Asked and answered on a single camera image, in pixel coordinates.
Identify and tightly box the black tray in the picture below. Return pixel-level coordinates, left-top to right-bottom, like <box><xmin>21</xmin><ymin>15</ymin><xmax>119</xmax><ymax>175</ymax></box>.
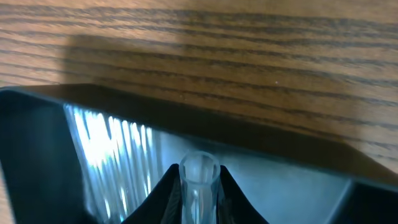
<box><xmin>0</xmin><ymin>83</ymin><xmax>398</xmax><ymax>224</ymax></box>

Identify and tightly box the clear test tube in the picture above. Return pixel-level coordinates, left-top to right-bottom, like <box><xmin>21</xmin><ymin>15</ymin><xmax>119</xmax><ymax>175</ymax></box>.
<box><xmin>134</xmin><ymin>124</ymin><xmax>166</xmax><ymax>202</ymax></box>
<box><xmin>63</xmin><ymin>104</ymin><xmax>113</xmax><ymax>224</ymax></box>
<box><xmin>178</xmin><ymin>150</ymin><xmax>222</xmax><ymax>224</ymax></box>
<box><xmin>105</xmin><ymin>116</ymin><xmax>142</xmax><ymax>224</ymax></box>

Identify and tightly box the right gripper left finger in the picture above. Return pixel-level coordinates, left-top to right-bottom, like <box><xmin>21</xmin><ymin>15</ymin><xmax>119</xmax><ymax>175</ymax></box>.
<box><xmin>123</xmin><ymin>164</ymin><xmax>183</xmax><ymax>224</ymax></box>

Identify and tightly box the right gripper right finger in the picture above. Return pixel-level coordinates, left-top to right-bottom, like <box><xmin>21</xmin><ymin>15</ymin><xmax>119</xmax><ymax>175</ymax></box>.
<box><xmin>217</xmin><ymin>164</ymin><xmax>270</xmax><ymax>224</ymax></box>

